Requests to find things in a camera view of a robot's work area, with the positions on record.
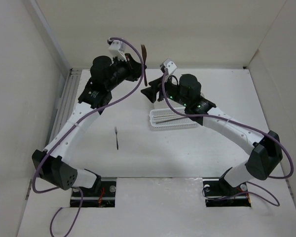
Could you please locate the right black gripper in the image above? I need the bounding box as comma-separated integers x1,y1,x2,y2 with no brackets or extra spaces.
140,74,189,108

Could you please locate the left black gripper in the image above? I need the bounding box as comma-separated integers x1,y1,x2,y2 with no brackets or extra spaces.
106,53,147,91

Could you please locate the brown wooden fork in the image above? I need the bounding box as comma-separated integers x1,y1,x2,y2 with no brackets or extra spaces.
141,44,148,86

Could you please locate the silver metal chopstick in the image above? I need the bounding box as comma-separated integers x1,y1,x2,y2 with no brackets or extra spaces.
155,117,185,124

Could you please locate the small black two-prong fork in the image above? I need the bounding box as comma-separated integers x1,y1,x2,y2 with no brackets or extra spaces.
114,126,119,150

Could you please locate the long black chopstick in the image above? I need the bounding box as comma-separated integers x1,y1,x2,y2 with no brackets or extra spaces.
152,114,181,118

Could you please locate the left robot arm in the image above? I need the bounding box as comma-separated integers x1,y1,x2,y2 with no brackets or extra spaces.
32,53,146,196

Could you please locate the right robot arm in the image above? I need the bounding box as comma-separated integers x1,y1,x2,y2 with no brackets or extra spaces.
141,74,283,195

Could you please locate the white shallow mesh basket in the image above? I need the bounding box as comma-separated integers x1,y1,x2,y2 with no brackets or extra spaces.
149,108,199,131

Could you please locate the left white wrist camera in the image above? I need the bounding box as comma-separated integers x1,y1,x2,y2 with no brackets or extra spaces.
108,39,127,61

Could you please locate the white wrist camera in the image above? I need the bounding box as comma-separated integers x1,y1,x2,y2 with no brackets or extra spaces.
160,59,177,75
108,39,127,61

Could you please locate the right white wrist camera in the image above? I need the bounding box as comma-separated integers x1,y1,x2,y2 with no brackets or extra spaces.
160,59,177,75

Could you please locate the aluminium frame rail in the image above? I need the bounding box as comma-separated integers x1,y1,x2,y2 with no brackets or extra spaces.
44,68,82,146

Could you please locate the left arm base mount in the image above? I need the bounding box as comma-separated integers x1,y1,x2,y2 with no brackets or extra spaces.
80,177,117,208

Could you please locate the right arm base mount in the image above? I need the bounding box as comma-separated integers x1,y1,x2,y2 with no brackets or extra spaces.
202,178,251,207

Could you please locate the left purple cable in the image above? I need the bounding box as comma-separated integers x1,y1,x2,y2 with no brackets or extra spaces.
32,36,149,237

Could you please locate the purple cable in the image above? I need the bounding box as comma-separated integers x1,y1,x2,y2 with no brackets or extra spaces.
32,36,149,237
161,68,294,207

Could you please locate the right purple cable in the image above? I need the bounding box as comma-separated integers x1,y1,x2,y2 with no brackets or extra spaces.
161,68,294,207

